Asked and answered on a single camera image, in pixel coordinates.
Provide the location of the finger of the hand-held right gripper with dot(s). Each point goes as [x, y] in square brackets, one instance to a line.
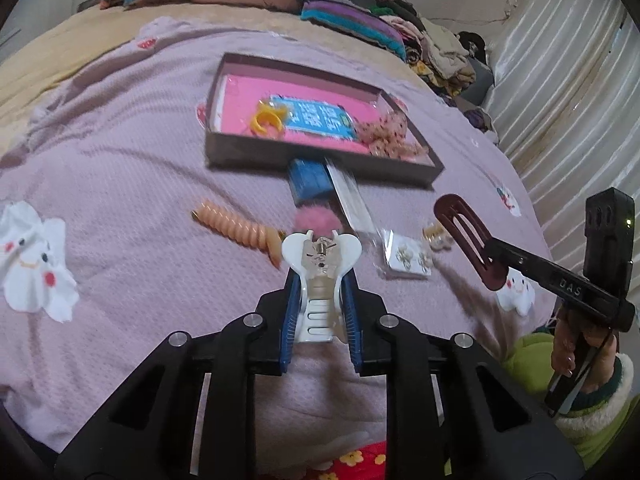
[550, 277]

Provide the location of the clear plastic packet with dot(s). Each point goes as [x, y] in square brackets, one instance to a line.
[350, 200]

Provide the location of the person's green clothing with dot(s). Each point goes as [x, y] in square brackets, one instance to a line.
[525, 365]

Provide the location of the beige pearl hair clip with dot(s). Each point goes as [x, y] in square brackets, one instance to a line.
[435, 237]

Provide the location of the small blue box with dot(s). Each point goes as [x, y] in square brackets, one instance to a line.
[307, 180]

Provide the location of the person's right hand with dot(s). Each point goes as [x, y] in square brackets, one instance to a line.
[562, 345]

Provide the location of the white satin curtain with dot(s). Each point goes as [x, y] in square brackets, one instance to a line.
[560, 85]

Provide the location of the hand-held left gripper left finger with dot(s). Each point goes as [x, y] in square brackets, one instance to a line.
[292, 310]

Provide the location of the grey box with pink inside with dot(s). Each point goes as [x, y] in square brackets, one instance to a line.
[240, 95]

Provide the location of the pink blanket with cartoon patches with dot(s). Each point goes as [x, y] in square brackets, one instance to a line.
[125, 185]

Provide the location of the pile of clothes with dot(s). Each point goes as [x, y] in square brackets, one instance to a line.
[445, 55]

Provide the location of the striped towel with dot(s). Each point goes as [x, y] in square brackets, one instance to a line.
[355, 25]

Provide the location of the pink floral scrunchie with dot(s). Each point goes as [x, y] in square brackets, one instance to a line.
[385, 135]

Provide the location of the white hair claw clip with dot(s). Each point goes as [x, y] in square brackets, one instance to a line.
[320, 310]

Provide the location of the yellow hair clip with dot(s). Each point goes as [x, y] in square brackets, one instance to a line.
[260, 121]

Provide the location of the red floral cloth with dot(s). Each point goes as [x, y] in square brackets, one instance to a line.
[360, 462]

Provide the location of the beige blanket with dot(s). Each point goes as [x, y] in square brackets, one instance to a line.
[50, 60]

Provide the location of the earring card packet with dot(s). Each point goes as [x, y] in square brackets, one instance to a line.
[407, 257]

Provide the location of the person's right forearm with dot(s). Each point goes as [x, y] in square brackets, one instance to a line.
[600, 420]

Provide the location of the dark red snap hair clip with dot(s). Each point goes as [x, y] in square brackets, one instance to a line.
[450, 210]

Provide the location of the orange spiral hair clip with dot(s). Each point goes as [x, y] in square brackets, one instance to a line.
[235, 227]

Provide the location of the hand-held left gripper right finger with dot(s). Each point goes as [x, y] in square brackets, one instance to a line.
[350, 310]

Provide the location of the blue printed card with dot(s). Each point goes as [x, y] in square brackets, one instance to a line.
[320, 120]

